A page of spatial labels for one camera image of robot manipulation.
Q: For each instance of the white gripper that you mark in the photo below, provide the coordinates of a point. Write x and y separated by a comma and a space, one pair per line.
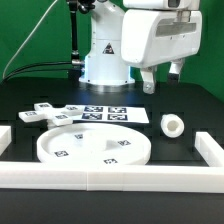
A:
151, 38

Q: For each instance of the white round table top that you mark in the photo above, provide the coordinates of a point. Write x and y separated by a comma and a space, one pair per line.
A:
94, 144

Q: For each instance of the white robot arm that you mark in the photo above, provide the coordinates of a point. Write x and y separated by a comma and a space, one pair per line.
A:
104, 68

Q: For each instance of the white marker sheet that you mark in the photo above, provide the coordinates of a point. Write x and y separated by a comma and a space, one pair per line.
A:
107, 113

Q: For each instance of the white right fence bar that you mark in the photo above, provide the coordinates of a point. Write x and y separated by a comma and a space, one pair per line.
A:
209, 149

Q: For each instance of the white fence bar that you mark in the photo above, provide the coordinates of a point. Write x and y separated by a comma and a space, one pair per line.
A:
209, 149
29, 175

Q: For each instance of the white cross-shaped table base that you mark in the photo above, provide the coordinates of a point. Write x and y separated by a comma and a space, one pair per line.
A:
55, 117

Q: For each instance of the white left fence block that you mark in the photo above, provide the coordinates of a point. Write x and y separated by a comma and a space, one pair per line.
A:
5, 138

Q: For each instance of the white front fence bar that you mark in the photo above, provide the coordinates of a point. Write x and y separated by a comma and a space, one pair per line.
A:
29, 175

